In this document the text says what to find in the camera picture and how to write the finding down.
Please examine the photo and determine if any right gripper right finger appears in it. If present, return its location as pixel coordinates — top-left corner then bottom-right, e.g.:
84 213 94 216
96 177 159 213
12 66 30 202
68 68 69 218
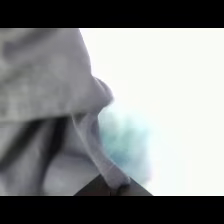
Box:
110 177 153 197

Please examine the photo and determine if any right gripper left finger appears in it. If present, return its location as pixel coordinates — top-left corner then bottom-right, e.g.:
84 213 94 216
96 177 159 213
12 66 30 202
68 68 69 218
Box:
73 173 112 197

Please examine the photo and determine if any blue-grey T-shirt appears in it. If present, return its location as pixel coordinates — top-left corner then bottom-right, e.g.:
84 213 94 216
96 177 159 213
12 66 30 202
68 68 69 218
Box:
0 27 132 197

